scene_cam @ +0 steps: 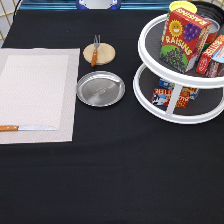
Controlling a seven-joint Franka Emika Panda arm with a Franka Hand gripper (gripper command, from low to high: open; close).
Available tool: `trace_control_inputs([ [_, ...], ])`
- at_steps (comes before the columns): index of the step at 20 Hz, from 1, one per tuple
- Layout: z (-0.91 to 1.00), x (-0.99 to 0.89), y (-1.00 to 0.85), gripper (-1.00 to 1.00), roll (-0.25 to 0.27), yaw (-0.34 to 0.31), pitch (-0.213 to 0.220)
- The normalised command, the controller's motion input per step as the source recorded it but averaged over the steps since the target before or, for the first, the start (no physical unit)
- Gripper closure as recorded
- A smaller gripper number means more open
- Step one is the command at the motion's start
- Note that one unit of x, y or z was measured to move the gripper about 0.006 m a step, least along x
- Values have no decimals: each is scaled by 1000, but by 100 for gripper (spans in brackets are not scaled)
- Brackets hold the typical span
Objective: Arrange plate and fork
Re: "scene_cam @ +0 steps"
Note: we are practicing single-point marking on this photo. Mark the red snack box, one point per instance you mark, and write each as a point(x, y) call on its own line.
point(211, 63)

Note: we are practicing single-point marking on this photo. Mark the wooden handled knife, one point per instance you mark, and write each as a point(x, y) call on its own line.
point(4, 128)

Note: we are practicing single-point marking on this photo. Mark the yellow lidded can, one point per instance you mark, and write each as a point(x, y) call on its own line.
point(182, 4)

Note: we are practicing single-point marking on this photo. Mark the red raisins box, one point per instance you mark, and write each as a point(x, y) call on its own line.
point(184, 39)

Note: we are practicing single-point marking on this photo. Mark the round wooden coaster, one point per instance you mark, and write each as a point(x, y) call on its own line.
point(105, 53)

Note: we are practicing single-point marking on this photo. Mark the beige woven placemat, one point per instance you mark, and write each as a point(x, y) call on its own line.
point(38, 88)

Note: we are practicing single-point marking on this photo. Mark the white two-tier turntable rack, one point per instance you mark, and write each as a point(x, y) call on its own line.
point(210, 101)

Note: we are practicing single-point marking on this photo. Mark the round silver metal plate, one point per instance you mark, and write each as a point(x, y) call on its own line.
point(100, 88)

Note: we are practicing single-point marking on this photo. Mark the wooden handled fork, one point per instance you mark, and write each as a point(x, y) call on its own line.
point(95, 52)

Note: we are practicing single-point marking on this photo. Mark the red and silver can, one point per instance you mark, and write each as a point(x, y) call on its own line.
point(212, 33)

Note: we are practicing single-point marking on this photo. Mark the colourful box on lower tier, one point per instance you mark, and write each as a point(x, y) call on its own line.
point(162, 94)

